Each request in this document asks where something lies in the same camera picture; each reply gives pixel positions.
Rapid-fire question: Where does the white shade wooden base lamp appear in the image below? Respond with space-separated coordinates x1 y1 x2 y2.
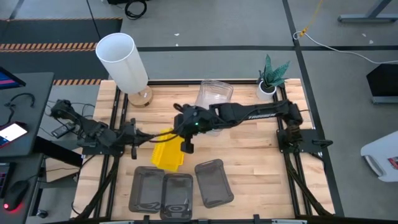
95 32 154 108

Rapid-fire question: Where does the black floor mat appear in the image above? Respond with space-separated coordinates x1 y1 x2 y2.
0 17 124 81

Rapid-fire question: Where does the light wooden board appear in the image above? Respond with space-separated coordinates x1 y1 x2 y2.
45 147 84 184

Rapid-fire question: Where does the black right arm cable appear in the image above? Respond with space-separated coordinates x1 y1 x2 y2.
148 129 181 144

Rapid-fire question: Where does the black frame beam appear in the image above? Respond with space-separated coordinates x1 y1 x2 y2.
46 213 398 224

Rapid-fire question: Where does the computer monitor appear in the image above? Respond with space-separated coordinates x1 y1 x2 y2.
0 66 27 90

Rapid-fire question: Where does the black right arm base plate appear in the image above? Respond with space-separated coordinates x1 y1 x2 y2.
276 129 334 154

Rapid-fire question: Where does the green plant in white pot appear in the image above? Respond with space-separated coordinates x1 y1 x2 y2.
256 54 291 101

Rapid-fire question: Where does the black keyboard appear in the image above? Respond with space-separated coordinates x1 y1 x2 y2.
0 163 11 198

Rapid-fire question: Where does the coiled black cable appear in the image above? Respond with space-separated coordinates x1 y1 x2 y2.
124 0 148 21

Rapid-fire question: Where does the smoky grey plastic basket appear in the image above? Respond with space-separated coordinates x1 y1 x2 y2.
128 166 165 214
159 173 194 221
194 158 234 209

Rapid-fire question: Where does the white floor cable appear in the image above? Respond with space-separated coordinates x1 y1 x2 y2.
292 30 398 65

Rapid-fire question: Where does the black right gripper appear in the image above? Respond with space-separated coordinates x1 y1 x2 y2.
173 105 215 154

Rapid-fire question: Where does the black desk foot bar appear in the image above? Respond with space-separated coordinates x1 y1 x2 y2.
32 136 84 168

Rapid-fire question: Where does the black aluminium frame rail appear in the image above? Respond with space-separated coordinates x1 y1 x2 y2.
93 86 121 218
272 88 301 216
282 85 313 216
105 91 129 218

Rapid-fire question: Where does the smartphone with lit screen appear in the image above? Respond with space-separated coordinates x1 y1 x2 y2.
0 121 29 149

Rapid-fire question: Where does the grey metal table leg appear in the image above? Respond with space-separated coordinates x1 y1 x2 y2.
338 0 398 24

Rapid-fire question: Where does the black power adapter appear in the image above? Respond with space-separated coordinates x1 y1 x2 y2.
51 123 76 139

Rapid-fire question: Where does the black cable on desk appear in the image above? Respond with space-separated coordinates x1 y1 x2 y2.
3 92 36 125

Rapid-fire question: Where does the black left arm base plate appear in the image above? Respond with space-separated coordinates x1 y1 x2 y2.
77 141 125 157

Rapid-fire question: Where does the dark grey low desk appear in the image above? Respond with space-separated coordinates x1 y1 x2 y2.
0 152 44 224

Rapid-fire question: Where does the black box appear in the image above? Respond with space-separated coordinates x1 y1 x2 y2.
366 63 398 105

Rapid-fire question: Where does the white plastic object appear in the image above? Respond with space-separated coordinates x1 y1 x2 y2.
360 130 398 184

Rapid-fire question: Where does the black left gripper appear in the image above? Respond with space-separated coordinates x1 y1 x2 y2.
120 118 156 160

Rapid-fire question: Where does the black computer mouse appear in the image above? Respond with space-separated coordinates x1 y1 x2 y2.
2 179 29 212

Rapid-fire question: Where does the yellow floor cable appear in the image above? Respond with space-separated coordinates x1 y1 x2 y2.
299 0 325 37

